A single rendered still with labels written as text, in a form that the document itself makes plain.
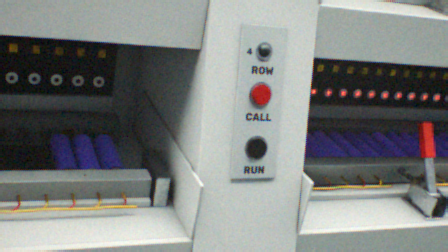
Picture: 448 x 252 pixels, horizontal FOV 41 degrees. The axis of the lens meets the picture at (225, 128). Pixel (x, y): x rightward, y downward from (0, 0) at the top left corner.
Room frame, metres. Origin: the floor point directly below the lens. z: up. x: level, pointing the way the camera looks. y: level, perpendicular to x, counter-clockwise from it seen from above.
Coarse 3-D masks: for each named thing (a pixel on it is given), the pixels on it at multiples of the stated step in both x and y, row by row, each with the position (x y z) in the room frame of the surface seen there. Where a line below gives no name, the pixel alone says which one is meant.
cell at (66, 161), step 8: (56, 136) 0.54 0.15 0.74; (64, 136) 0.54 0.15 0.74; (56, 144) 0.52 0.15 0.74; (64, 144) 0.52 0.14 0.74; (56, 152) 0.51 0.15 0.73; (64, 152) 0.51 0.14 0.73; (72, 152) 0.52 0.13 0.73; (56, 160) 0.50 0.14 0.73; (64, 160) 0.50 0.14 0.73; (72, 160) 0.50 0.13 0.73; (56, 168) 0.49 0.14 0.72; (64, 168) 0.49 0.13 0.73; (72, 168) 0.49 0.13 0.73
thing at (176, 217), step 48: (0, 96) 0.55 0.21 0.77; (48, 96) 0.57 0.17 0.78; (96, 96) 0.59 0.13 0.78; (144, 96) 0.60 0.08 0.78; (48, 144) 0.56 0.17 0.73; (144, 144) 0.59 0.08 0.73; (192, 192) 0.45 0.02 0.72; (0, 240) 0.41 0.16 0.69; (48, 240) 0.42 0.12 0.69; (96, 240) 0.43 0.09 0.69; (144, 240) 0.44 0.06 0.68; (192, 240) 0.45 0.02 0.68
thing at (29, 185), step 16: (0, 176) 0.45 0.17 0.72; (16, 176) 0.45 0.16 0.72; (32, 176) 0.45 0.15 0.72; (48, 176) 0.46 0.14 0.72; (64, 176) 0.46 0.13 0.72; (80, 176) 0.47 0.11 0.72; (96, 176) 0.47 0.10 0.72; (112, 176) 0.48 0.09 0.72; (128, 176) 0.48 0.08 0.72; (144, 176) 0.49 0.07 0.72; (0, 192) 0.44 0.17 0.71; (16, 192) 0.45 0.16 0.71; (32, 192) 0.45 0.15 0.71; (48, 192) 0.45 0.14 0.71; (64, 192) 0.46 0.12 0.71; (80, 192) 0.46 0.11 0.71; (96, 192) 0.47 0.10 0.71; (112, 192) 0.48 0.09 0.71; (128, 192) 0.48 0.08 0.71; (144, 192) 0.49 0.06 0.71; (16, 208) 0.43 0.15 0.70; (48, 208) 0.44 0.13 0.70; (64, 208) 0.45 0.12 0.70; (80, 208) 0.45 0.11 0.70; (96, 208) 0.45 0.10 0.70
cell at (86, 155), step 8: (80, 136) 0.54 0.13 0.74; (88, 136) 0.55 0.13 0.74; (72, 144) 0.54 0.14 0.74; (80, 144) 0.53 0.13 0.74; (88, 144) 0.53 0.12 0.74; (80, 152) 0.52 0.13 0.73; (88, 152) 0.52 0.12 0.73; (80, 160) 0.51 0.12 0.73; (88, 160) 0.50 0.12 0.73; (96, 160) 0.51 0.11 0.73; (80, 168) 0.50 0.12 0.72; (88, 168) 0.49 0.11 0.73; (96, 168) 0.50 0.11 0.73
